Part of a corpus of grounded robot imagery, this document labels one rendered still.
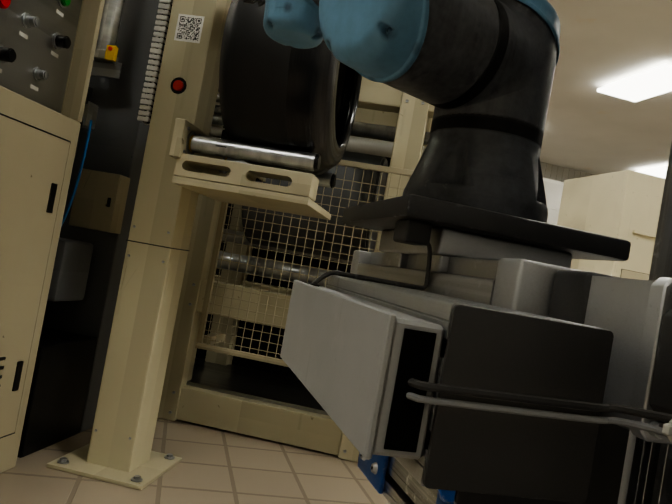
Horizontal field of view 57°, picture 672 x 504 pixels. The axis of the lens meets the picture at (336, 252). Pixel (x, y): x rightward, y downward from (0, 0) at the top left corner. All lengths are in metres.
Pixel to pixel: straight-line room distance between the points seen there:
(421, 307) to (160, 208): 1.46
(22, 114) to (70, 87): 0.25
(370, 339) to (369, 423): 0.04
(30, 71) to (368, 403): 1.46
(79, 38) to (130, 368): 0.88
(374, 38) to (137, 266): 1.32
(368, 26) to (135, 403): 1.41
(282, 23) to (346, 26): 0.19
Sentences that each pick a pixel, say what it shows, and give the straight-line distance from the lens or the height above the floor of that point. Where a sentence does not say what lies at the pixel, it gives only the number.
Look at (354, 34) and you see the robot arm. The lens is 0.56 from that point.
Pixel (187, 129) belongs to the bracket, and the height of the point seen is 0.93.
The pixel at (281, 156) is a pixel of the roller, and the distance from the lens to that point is 1.59.
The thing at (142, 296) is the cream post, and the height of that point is 0.48.
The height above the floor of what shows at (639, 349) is 0.63.
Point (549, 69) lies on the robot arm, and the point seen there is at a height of 0.88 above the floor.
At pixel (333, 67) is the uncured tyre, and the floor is 1.12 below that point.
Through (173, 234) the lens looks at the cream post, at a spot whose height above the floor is 0.66.
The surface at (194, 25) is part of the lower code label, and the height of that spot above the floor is 1.23.
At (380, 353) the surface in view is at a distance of 0.30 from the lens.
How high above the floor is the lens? 0.65
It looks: 1 degrees up
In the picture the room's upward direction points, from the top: 10 degrees clockwise
